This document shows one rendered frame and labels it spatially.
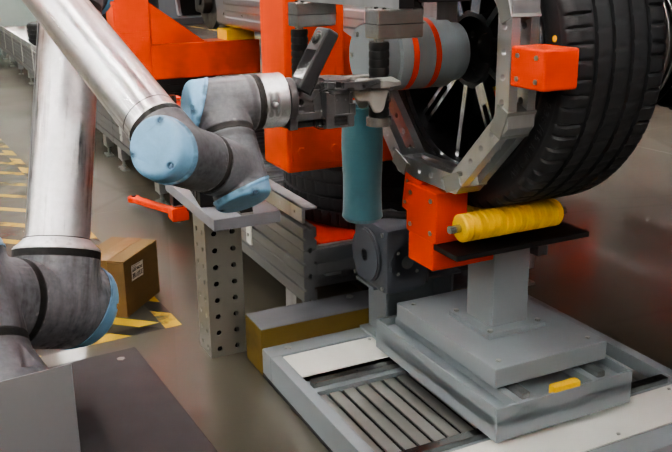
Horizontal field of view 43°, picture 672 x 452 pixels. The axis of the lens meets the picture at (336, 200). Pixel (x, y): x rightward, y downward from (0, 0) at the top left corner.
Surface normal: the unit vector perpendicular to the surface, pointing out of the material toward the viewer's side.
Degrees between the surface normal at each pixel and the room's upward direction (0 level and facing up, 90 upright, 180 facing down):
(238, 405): 0
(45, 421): 90
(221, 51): 90
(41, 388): 90
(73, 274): 72
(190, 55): 90
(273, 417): 0
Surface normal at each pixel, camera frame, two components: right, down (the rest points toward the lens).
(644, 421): -0.01, -0.96
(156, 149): -0.44, -0.10
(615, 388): 0.44, 0.24
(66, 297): 0.86, -0.18
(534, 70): -0.90, 0.13
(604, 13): 0.43, -0.02
